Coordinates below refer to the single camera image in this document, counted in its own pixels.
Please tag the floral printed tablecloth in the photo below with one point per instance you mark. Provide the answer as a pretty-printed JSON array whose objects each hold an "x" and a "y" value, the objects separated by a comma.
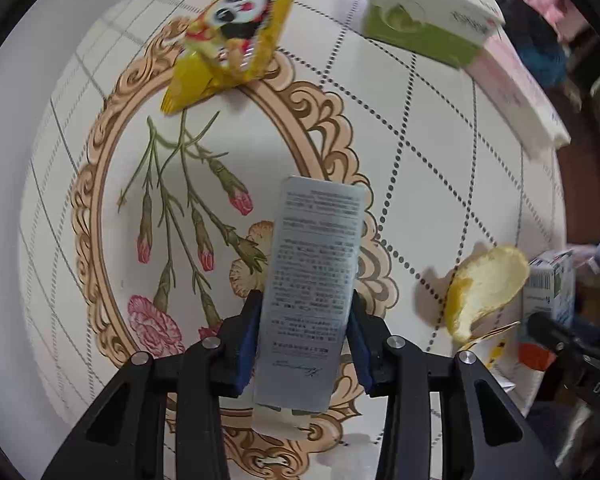
[{"x": 430, "y": 185}]

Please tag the pink and white box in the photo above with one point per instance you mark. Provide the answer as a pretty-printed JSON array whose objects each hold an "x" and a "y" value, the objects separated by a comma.
[{"x": 517, "y": 95}]

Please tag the small white carton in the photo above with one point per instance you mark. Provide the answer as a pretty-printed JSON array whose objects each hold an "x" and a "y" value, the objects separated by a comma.
[{"x": 547, "y": 285}]

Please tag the green and white box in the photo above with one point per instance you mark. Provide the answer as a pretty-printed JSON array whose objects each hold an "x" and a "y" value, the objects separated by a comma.
[{"x": 425, "y": 20}]

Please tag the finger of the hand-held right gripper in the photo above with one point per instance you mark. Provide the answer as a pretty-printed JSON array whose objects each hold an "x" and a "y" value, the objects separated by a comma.
[{"x": 550, "y": 332}]

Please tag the orange and white wrapper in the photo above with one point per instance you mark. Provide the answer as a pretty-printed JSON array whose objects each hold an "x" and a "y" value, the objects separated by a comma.
[{"x": 535, "y": 357}]

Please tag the yellow fruit peel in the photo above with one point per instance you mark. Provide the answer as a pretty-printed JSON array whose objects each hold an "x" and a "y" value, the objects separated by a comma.
[{"x": 485, "y": 285}]

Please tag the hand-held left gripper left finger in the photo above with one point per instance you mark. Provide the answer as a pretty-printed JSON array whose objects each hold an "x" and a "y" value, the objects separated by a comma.
[{"x": 246, "y": 345}]

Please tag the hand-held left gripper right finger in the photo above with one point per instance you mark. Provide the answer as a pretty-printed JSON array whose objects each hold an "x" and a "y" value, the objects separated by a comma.
[{"x": 361, "y": 355}]

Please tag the yellow panda snack packet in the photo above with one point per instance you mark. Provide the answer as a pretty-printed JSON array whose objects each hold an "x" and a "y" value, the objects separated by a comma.
[{"x": 230, "y": 45}]

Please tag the dark blue cloth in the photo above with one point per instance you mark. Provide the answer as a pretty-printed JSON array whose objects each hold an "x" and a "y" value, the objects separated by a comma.
[{"x": 542, "y": 50}]

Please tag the white and yellow paper wrapper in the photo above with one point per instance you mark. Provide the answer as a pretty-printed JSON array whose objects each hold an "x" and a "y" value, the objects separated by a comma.
[{"x": 495, "y": 355}]

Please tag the silver printed carton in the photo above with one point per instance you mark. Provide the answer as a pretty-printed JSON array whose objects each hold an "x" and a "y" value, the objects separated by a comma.
[{"x": 310, "y": 290}]

